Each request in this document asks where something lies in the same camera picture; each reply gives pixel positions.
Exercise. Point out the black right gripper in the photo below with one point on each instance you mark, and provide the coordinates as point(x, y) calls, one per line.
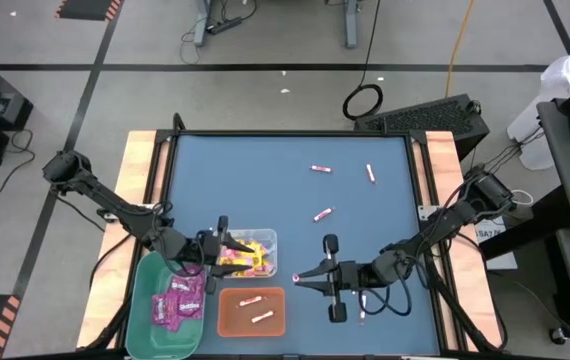
point(347, 277)

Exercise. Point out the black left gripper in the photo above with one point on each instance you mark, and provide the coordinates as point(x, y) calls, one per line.
point(212, 250)

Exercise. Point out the pink white candy roll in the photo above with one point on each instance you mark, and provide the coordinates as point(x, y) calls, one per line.
point(295, 278)
point(370, 173)
point(251, 300)
point(262, 316)
point(321, 169)
point(323, 214)
point(362, 315)

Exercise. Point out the pink Skittles candy packet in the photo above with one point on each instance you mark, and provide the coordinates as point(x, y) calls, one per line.
point(183, 285)
point(190, 306)
point(161, 309)
point(175, 322)

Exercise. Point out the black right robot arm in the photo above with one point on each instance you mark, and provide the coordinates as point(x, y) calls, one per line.
point(445, 225)

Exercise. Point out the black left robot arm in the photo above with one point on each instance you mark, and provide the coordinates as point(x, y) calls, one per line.
point(115, 207)

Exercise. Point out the clear plastic bin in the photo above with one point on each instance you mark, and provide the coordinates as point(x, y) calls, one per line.
point(265, 235)

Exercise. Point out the orange plastic bin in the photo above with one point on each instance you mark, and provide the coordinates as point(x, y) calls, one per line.
point(230, 320)

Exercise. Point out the green plastic bin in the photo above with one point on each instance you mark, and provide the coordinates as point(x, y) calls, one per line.
point(145, 345)

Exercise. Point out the white paper label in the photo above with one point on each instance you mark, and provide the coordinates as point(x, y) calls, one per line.
point(502, 260)

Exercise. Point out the black computer tower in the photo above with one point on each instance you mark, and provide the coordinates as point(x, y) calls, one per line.
point(425, 120)

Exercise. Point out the black power strip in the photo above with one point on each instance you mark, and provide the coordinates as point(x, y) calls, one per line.
point(225, 25)

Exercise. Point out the grey desk leg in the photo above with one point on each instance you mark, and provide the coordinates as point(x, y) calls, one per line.
point(201, 22)
point(350, 22)

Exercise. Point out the white fabric cover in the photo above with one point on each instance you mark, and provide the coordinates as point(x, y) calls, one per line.
point(565, 75)

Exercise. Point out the grey metal bracket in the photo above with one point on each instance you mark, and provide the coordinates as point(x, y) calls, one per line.
point(426, 212)

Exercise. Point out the black aluminium table frame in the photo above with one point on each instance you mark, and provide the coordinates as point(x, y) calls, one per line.
point(290, 133)

